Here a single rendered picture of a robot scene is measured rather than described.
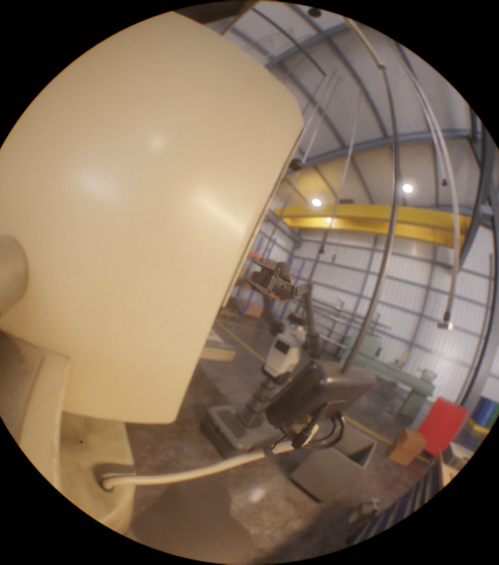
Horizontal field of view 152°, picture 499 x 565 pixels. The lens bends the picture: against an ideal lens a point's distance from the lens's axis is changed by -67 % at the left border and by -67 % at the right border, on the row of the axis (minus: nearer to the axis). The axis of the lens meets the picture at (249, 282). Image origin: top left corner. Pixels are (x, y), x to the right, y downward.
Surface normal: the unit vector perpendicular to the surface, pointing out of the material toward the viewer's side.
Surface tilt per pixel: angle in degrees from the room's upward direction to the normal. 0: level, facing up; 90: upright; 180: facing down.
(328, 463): 90
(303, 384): 90
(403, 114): 169
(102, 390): 90
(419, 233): 90
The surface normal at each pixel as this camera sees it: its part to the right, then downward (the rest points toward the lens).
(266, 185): 0.58, 0.23
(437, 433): -0.86, -0.38
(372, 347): -0.71, -0.32
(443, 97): -0.28, 0.94
